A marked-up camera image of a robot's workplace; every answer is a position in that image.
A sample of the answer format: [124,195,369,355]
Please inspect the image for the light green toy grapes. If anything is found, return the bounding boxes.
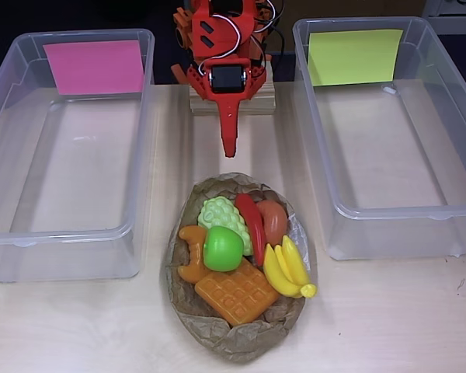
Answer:
[197,197,256,256]

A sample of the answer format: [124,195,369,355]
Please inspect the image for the red toy chili pepper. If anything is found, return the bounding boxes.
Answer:
[234,193,268,267]

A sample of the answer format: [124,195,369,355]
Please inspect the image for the brown toy donut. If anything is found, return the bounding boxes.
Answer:
[255,199,289,248]

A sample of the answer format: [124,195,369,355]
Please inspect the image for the green toy apple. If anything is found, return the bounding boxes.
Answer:
[203,226,245,272]

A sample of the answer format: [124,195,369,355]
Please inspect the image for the yellow toy banana bunch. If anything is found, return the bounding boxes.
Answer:
[263,235,318,300]

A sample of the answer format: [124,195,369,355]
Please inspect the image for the pink paper label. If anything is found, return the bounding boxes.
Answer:
[42,40,146,96]

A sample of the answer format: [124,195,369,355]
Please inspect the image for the yellow-green paper label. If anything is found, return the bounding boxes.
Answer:
[308,29,405,87]

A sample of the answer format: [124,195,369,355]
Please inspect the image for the clear plastic bin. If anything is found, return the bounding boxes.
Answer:
[0,29,156,284]
[293,16,466,261]

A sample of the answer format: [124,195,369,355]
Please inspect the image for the wooden base block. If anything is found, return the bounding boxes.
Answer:
[189,58,276,117]

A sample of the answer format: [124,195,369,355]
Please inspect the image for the clear plastic film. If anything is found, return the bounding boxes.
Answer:
[287,215,308,269]

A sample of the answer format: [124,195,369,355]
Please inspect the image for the orange toy croissant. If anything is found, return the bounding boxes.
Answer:
[177,224,210,284]

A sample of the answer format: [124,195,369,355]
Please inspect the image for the orange toy waffle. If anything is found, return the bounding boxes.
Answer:
[194,258,280,326]

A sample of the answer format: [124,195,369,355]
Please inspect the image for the crumpled brown paper bag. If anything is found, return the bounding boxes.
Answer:
[159,172,318,364]

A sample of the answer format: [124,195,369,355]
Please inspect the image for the white furniture piece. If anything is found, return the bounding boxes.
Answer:
[423,0,466,19]

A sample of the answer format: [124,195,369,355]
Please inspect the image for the orange clamp with ring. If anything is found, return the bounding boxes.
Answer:
[170,9,197,85]

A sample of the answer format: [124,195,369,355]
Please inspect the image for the black cable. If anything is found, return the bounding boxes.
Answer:
[263,23,287,65]

